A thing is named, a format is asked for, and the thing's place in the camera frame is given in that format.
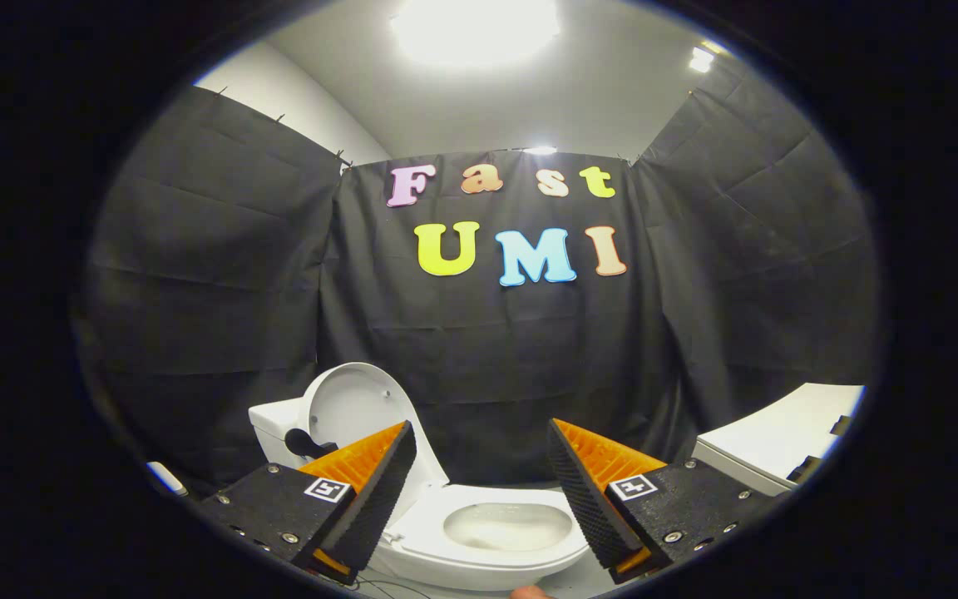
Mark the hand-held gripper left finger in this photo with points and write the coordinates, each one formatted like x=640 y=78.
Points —
x=379 y=499

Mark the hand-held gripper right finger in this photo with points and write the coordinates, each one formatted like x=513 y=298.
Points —
x=583 y=499

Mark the white toilet seat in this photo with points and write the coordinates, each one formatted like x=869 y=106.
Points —
x=427 y=532

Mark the white toilet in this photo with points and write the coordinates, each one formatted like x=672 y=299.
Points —
x=269 y=445

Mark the white toilet tank lid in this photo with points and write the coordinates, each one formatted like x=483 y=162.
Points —
x=273 y=411

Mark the black backdrop cloth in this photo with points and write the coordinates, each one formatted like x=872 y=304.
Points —
x=487 y=349

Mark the white drawer cabinet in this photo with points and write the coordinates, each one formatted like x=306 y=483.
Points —
x=770 y=433

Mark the black foam block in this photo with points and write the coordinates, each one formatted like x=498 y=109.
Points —
x=841 y=425
x=805 y=469

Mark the large ceiling light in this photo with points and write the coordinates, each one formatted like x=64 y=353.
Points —
x=475 y=29

